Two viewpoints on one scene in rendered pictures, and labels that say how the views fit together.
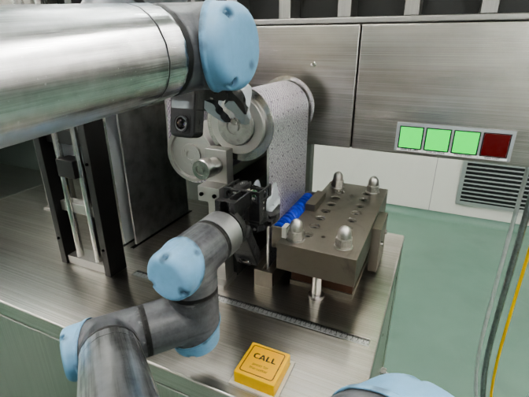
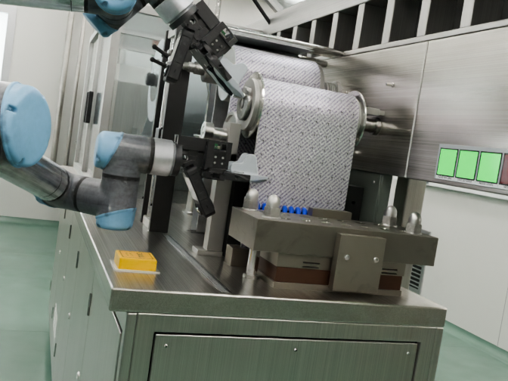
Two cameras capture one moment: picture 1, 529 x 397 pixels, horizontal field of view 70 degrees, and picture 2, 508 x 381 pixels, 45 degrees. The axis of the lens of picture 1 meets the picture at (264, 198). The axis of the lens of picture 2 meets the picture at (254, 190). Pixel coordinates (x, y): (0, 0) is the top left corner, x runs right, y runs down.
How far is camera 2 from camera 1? 1.01 m
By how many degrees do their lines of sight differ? 48
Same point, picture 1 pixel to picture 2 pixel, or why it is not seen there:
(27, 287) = not seen: hidden behind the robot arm
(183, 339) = (94, 202)
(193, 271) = (106, 144)
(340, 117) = (402, 141)
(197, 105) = (175, 58)
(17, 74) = not seen: outside the picture
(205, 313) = (112, 189)
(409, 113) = (451, 133)
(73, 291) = not seen: hidden behind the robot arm
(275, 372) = (131, 257)
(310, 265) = (240, 227)
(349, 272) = (253, 233)
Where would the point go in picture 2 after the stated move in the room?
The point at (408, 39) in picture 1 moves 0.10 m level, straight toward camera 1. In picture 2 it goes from (456, 51) to (417, 41)
